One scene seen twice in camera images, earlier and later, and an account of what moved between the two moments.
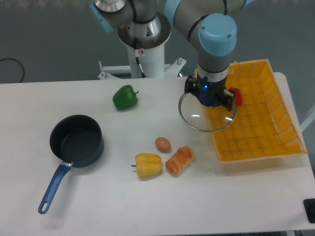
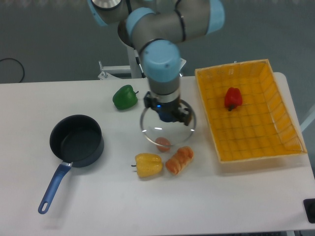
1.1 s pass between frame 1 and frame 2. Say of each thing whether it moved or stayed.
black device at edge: stayed
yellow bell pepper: stayed
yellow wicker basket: stayed
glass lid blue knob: moved
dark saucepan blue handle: stayed
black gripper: moved
